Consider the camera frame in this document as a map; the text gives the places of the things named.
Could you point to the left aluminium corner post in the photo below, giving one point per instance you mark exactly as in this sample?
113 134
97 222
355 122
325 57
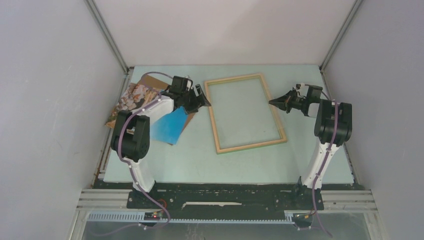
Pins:
102 25

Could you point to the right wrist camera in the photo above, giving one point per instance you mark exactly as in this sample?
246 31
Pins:
299 86

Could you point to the blue sea photo print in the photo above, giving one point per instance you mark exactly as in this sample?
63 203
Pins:
121 105

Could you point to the aluminium rail base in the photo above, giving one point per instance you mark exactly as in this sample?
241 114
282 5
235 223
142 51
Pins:
109 205

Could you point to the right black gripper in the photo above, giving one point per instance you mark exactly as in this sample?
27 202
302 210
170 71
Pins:
285 102

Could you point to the aluminium corner post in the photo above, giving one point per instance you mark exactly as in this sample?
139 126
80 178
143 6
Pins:
340 34
102 25

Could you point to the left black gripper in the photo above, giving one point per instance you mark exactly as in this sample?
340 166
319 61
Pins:
199 101

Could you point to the right aluminium corner post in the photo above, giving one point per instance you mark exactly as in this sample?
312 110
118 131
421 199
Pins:
340 34

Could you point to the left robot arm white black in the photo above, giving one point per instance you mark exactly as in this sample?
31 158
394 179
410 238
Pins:
131 133

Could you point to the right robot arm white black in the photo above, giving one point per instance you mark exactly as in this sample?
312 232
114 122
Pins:
333 127

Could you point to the brown cardboard backing board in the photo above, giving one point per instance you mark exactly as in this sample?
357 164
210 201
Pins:
152 81

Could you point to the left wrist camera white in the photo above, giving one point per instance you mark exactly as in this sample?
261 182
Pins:
189 84

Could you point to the wooden picture frame green edge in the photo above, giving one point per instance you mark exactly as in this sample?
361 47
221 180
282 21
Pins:
240 114

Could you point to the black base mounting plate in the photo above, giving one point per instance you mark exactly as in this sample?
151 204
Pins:
226 202

